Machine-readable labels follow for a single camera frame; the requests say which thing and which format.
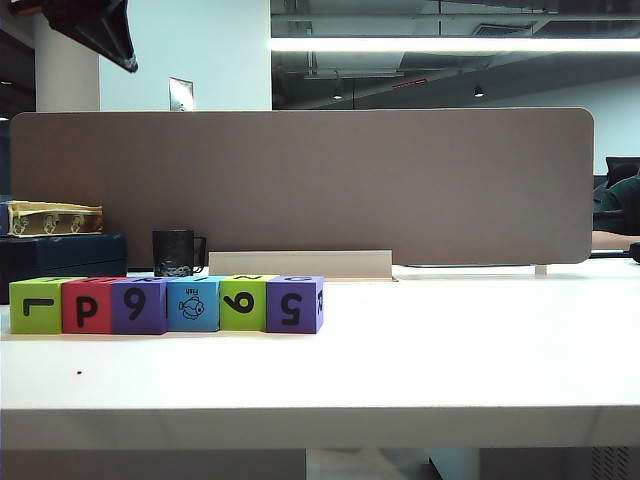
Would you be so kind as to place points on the gold patterned box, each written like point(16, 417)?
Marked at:
point(55, 220)

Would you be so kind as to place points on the brown fabric desk divider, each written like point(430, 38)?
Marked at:
point(325, 185)

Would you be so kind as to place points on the dark navy storage box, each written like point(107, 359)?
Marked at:
point(65, 257)

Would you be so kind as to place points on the black office chair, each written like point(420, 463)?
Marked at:
point(620, 167)

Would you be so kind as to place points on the red LED ceiling sign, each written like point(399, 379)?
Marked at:
point(410, 83)

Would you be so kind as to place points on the black mug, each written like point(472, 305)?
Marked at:
point(173, 252)

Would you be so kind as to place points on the red foam block zebra picture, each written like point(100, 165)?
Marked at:
point(86, 308)

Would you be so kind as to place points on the dark vented panel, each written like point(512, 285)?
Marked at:
point(610, 464)

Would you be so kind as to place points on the green foam block letter L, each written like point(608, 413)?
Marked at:
point(35, 307)

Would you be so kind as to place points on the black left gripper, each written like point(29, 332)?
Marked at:
point(27, 6)

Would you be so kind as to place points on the white ceiling light strip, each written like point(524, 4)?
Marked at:
point(450, 44)

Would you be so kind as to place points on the person in dark green shirt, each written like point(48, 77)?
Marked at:
point(620, 200)

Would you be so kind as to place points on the round ceiling spotlight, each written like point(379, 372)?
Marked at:
point(478, 92)

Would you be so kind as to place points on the silver wall sign plate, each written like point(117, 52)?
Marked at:
point(181, 94)

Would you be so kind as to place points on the white divider foot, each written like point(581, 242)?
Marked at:
point(540, 270)

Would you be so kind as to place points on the green foam block letter N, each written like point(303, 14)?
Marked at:
point(244, 303)

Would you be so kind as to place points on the small blue box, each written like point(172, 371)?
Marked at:
point(4, 220)

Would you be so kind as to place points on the purple foam block letter D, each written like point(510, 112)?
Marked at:
point(137, 307)

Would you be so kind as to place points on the purple foam block letter G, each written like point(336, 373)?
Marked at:
point(291, 308)

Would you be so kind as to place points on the blue foam block fish picture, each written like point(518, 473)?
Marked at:
point(194, 306)

